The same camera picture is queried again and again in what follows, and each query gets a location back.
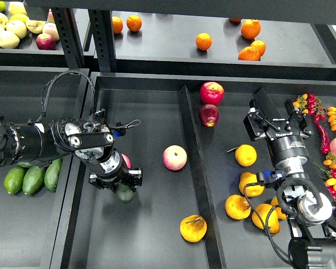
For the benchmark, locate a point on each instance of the yellow pear middle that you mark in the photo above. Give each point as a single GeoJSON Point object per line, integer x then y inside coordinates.
{"type": "Point", "coordinates": [247, 177]}

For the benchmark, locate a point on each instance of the orange on shelf upper right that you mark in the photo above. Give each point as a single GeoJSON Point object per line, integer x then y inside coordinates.
{"type": "Point", "coordinates": [250, 29]}

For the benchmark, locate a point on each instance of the yellow pear with stem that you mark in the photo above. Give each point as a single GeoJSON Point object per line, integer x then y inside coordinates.
{"type": "Point", "coordinates": [193, 228]}

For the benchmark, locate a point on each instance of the dark green avocado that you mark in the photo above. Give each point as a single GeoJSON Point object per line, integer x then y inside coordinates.
{"type": "Point", "coordinates": [123, 193]}

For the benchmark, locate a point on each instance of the orange on shelf front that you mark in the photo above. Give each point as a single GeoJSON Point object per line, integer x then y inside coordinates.
{"type": "Point", "coordinates": [249, 54]}

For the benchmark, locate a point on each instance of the yellow pear lower left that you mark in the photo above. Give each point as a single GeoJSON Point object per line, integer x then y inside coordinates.
{"type": "Point", "coordinates": [237, 207]}

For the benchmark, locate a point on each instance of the yellow pear lower right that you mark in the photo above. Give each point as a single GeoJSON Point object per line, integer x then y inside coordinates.
{"type": "Point", "coordinates": [281, 215]}

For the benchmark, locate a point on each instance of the yellow pear upper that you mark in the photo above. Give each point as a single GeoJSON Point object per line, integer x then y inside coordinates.
{"type": "Point", "coordinates": [246, 155]}

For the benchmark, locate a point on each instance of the green avocado right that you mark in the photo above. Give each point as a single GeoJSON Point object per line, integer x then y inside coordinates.
{"type": "Point", "coordinates": [52, 174]}

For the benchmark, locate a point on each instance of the black left tray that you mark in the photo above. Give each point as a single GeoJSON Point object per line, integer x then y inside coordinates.
{"type": "Point", "coordinates": [36, 230]}

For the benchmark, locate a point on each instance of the red apple on shelf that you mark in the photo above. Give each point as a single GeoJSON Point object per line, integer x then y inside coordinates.
{"type": "Point", "coordinates": [45, 42]}

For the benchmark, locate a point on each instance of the black shelf post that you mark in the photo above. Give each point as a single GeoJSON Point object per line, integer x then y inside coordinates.
{"type": "Point", "coordinates": [102, 30]}
{"type": "Point", "coordinates": [68, 36]}

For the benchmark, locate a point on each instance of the red apple upper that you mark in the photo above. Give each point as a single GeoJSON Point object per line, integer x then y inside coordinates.
{"type": "Point", "coordinates": [211, 93]}

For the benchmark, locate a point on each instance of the orange on shelf far left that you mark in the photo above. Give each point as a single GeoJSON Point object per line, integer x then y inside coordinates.
{"type": "Point", "coordinates": [117, 24]}

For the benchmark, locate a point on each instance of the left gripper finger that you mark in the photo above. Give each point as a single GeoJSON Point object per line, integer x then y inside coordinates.
{"type": "Point", "coordinates": [135, 178]}
{"type": "Point", "coordinates": [98, 182]}

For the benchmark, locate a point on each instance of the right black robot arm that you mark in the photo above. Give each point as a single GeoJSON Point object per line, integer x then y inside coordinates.
{"type": "Point", "coordinates": [310, 213]}

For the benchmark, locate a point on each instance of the orange on shelf centre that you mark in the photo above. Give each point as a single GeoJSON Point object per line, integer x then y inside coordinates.
{"type": "Point", "coordinates": [203, 41]}

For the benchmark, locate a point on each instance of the black upper shelf tray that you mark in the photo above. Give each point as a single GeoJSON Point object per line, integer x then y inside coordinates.
{"type": "Point", "coordinates": [166, 45]}

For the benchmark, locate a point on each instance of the black centre tray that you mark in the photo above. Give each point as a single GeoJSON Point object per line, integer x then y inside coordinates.
{"type": "Point", "coordinates": [145, 233]}

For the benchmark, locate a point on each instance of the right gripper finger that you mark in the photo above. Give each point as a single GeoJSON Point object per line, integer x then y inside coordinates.
{"type": "Point", "coordinates": [298, 123]}
{"type": "Point", "coordinates": [263, 123]}

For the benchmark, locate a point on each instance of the dark red apple lower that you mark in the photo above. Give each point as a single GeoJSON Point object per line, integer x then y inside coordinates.
{"type": "Point", "coordinates": [209, 115]}

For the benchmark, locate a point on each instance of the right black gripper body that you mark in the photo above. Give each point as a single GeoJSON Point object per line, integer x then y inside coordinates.
{"type": "Point", "coordinates": [282, 148]}

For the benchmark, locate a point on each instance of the pink apple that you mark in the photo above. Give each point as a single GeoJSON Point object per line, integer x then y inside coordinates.
{"type": "Point", "coordinates": [174, 157]}
{"type": "Point", "coordinates": [127, 161]}

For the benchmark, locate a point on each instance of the pink apple left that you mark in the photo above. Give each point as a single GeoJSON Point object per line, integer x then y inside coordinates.
{"type": "Point", "coordinates": [127, 161]}

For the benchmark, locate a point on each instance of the red cherry tomato vine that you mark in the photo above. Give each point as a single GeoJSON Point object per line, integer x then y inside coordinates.
{"type": "Point", "coordinates": [315, 107]}

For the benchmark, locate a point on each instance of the red chili pepper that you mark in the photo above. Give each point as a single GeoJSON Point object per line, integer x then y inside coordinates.
{"type": "Point", "coordinates": [324, 138]}

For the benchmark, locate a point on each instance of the black shelf post left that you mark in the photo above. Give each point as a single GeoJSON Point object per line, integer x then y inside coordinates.
{"type": "Point", "coordinates": [68, 36]}

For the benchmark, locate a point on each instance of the pink apple centre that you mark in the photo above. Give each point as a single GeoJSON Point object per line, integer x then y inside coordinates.
{"type": "Point", "coordinates": [174, 157]}

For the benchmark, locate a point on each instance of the orange on shelf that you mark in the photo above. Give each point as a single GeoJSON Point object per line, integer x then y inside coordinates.
{"type": "Point", "coordinates": [203, 41]}
{"type": "Point", "coordinates": [250, 29]}
{"type": "Point", "coordinates": [134, 23]}
{"type": "Point", "coordinates": [260, 46]}
{"type": "Point", "coordinates": [249, 54]}
{"type": "Point", "coordinates": [117, 24]}

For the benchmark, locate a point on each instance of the orange cherry tomato vine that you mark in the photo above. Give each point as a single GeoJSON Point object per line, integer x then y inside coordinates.
{"type": "Point", "coordinates": [301, 104]}

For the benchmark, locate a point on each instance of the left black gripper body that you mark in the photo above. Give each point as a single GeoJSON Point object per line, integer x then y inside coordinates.
{"type": "Point", "coordinates": [115, 169]}

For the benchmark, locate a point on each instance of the black shelf post right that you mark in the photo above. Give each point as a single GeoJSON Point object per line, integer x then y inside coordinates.
{"type": "Point", "coordinates": [102, 30]}

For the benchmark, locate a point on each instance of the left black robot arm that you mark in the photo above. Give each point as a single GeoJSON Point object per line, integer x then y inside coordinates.
{"type": "Point", "coordinates": [91, 140]}

